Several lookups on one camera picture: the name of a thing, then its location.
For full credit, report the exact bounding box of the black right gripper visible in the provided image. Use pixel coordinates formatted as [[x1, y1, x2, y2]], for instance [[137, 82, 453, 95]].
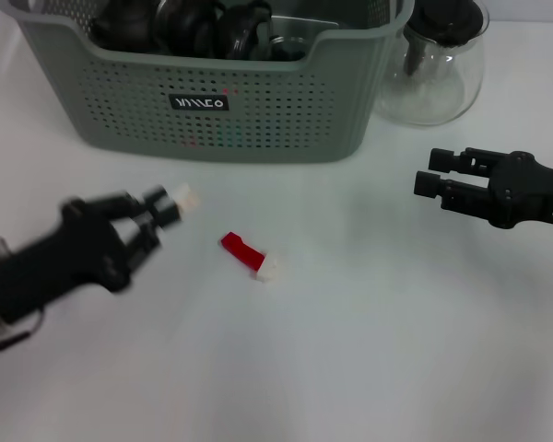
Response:
[[413, 145, 553, 231]]

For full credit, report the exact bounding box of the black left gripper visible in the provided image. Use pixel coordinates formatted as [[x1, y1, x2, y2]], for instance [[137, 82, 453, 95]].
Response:
[[0, 183, 186, 324]]

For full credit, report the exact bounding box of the white brick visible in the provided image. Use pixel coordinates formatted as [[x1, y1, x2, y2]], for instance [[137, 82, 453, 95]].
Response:
[[256, 255, 281, 283], [173, 181, 202, 216]]

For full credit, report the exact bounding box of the long dark red brick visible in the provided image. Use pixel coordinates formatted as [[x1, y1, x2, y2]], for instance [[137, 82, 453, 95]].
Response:
[[219, 231, 266, 277]]

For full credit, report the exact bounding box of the glass teacup with black holder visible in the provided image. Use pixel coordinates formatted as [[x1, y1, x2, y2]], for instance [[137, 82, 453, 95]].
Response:
[[266, 35, 308, 62], [154, 0, 216, 57], [211, 0, 274, 61]]

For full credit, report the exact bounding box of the grey-green perforated storage bin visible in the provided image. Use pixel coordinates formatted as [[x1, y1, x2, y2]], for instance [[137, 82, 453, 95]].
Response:
[[0, 0, 416, 165]]

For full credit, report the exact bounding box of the glass teapot with black lid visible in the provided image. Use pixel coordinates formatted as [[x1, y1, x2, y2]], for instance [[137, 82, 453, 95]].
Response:
[[375, 0, 489, 126]]

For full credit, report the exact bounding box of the black clay teapot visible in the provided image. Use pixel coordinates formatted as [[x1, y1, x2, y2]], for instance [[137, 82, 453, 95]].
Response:
[[89, 0, 160, 50]]

